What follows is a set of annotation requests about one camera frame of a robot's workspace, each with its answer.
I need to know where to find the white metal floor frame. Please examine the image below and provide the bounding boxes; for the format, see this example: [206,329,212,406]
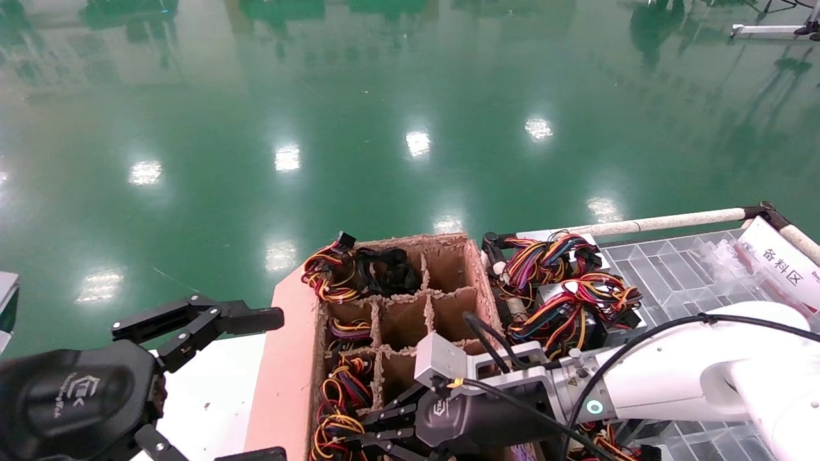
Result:
[730,19,820,42]

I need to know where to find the white board with dark edge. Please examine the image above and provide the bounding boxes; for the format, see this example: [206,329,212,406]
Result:
[0,272,20,356]

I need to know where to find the clear plastic compartment tray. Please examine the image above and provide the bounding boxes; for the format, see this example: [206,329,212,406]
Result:
[599,227,798,461]

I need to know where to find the black rail corner joint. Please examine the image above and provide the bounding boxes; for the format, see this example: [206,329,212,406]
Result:
[482,232,507,273]
[743,201,792,232]

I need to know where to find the black cable coil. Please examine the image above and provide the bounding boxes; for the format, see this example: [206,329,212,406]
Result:
[354,248,422,297]

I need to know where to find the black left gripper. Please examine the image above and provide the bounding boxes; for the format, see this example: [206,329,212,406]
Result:
[0,294,288,461]

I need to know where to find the purple yellow wire bundle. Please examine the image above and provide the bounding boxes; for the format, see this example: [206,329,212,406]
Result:
[328,318,372,350]

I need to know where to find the red yellow wire bundle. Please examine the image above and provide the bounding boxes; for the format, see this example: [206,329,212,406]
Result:
[301,232,361,305]

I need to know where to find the brown cardboard divider box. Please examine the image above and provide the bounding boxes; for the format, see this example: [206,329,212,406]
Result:
[243,234,536,461]

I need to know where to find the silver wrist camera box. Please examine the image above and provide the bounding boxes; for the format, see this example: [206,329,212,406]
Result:
[414,332,553,386]

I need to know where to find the multicolour wire bundle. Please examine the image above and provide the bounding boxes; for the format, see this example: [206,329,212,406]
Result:
[311,413,369,461]
[320,355,375,414]

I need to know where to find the thick black cable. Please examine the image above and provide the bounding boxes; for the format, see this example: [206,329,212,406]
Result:
[463,312,552,375]

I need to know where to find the power supply with multicolour wires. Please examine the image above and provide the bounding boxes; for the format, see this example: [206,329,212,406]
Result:
[484,232,606,302]
[573,419,660,461]

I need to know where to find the power supply with red-yellow wires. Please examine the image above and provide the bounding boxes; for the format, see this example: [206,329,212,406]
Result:
[509,273,643,362]

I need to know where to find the clear plastic bag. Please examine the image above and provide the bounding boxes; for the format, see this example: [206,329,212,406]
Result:
[695,238,779,286]

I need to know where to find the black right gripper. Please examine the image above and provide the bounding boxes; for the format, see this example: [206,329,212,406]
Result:
[348,376,566,461]

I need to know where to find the white sign with Chinese text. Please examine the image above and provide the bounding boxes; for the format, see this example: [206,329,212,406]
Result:
[735,216,820,314]

